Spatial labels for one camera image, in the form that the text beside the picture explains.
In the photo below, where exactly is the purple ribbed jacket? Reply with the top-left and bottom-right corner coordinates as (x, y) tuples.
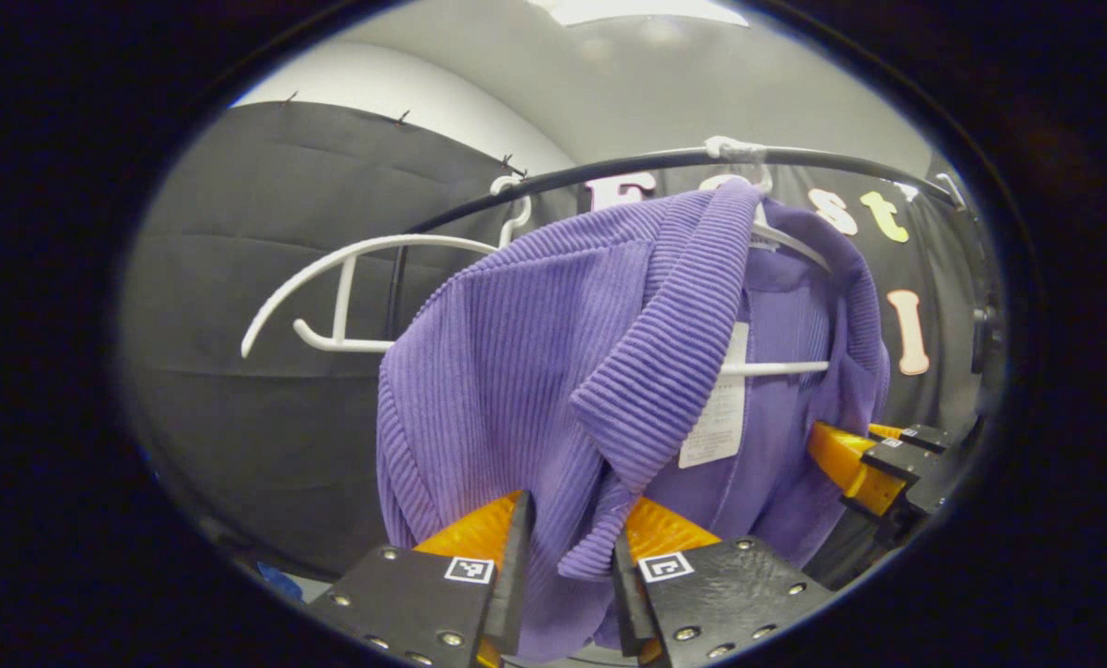
(375, 178), (891, 662)

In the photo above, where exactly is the blue cloth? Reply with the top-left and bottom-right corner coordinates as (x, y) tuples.
(256, 561), (303, 604)

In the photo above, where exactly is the large ceiling light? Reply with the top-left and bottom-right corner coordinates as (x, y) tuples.
(530, 0), (749, 27)

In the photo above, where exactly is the white plastic clothes hanger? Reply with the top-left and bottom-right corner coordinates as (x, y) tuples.
(702, 136), (834, 379)
(240, 174), (535, 358)

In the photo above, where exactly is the black metal clothes rack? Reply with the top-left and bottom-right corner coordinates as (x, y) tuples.
(384, 144), (999, 437)

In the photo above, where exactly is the black backdrop cloth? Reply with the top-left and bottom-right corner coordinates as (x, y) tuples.
(117, 100), (1004, 581)

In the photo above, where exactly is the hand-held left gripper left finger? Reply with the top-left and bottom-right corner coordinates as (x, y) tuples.
(307, 490), (534, 668)

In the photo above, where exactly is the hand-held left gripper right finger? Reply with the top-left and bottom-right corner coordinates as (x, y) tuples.
(611, 496), (834, 668)

